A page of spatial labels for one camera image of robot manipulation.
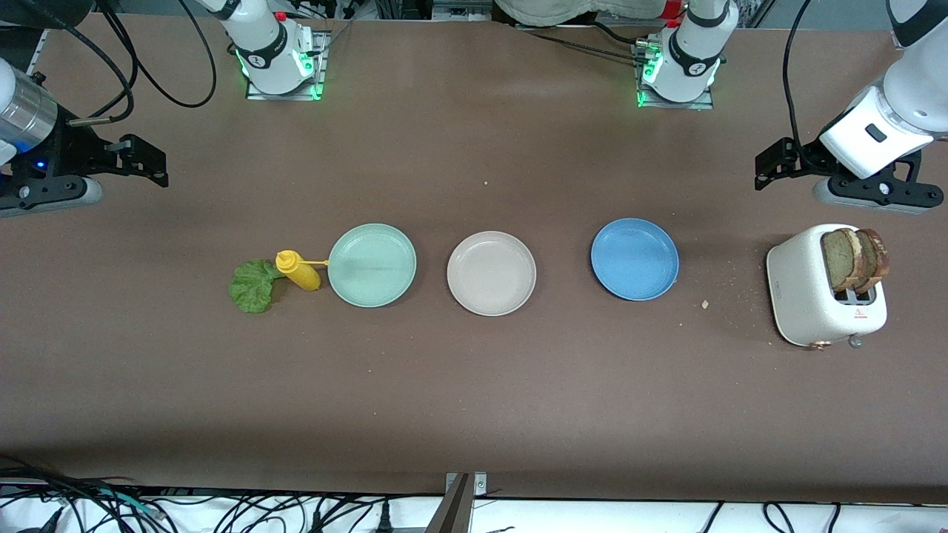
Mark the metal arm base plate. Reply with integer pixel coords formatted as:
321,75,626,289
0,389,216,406
633,37,715,110
244,30,330,101

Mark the person in beige clothes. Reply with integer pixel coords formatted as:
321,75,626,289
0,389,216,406
493,0,665,28

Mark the small metal bracket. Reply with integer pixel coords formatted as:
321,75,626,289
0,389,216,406
444,472,488,498

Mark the blue plate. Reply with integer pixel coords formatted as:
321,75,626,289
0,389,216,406
590,218,680,301

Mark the black base power cable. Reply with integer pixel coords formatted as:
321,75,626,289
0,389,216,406
518,21,652,64

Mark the yellow mustard squeeze bottle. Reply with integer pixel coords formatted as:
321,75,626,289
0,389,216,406
275,249,330,292

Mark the dark aluminium bar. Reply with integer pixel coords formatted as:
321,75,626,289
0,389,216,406
424,474,475,533

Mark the white toaster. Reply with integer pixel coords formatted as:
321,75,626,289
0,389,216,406
766,224,888,350

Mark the black floor cable tangle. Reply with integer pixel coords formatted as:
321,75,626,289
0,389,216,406
0,453,175,533

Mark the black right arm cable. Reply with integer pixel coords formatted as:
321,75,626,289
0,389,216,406
30,0,217,123

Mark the beige plate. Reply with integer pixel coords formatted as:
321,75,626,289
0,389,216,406
447,231,537,317

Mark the green plate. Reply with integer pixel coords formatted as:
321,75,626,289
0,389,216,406
327,223,418,308

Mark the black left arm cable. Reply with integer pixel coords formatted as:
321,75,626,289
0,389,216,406
781,0,815,167

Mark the green lettuce leaf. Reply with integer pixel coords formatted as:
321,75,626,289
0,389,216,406
228,258,286,314

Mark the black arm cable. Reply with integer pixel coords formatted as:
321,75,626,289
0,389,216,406
781,0,815,167
30,0,217,123

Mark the bread slice dark crust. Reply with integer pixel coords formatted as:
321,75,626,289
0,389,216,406
855,228,892,295

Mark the brown bread slice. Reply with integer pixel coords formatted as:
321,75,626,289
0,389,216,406
821,228,864,292

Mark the teal cable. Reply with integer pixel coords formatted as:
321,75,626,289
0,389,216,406
93,489,165,519

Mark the black looped floor cable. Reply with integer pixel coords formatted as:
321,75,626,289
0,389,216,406
763,502,797,533

